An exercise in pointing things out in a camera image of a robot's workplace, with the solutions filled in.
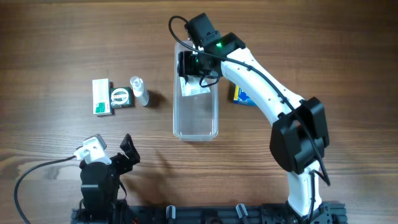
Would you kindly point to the white plaster box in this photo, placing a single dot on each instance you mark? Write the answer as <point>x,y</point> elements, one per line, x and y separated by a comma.
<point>192,87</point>

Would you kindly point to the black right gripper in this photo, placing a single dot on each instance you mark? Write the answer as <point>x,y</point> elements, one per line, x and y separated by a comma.
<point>185,64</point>

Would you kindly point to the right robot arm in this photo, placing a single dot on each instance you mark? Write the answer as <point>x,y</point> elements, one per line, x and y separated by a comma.
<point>299,134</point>

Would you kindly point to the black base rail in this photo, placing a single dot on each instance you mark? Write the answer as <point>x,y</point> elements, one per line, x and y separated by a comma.
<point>266,213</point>

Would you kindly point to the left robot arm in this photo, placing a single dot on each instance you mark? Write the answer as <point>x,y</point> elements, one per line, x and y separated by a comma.
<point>100,179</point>

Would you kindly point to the white and green box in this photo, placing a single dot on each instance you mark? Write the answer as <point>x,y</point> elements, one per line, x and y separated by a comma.
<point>101,97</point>

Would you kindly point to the dark green tape box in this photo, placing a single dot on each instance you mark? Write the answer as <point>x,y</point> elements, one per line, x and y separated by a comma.
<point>121,97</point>

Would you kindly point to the blue cough drops box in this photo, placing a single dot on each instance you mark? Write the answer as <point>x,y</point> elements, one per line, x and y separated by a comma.
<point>241,98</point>

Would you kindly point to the clear plastic container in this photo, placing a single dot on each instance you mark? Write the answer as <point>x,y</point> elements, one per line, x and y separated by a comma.
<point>195,118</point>

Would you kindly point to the white spray bottle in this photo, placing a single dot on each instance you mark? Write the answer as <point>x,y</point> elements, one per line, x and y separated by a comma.
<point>139,90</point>

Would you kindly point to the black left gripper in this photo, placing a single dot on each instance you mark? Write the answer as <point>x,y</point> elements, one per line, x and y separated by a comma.
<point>123,160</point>

